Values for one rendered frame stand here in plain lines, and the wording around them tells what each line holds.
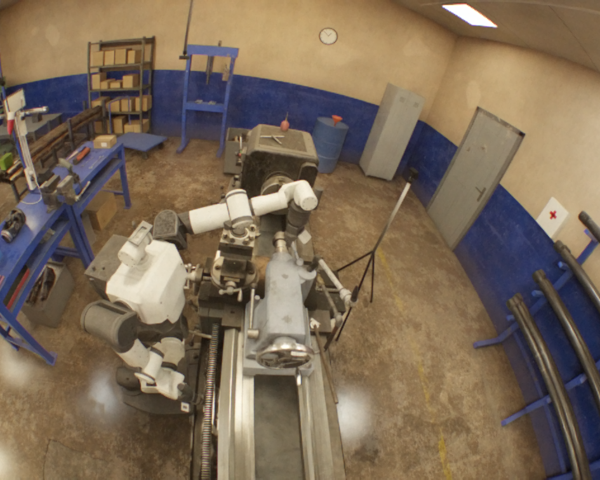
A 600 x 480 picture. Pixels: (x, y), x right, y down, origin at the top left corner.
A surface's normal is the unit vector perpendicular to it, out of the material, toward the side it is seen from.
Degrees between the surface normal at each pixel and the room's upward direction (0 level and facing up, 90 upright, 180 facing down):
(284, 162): 90
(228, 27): 90
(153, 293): 39
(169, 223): 23
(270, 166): 90
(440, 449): 0
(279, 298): 0
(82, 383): 0
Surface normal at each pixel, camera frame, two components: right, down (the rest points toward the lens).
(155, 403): 0.22, -0.73
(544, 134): -0.97, -0.12
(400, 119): 0.07, 0.67
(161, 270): 0.78, -0.39
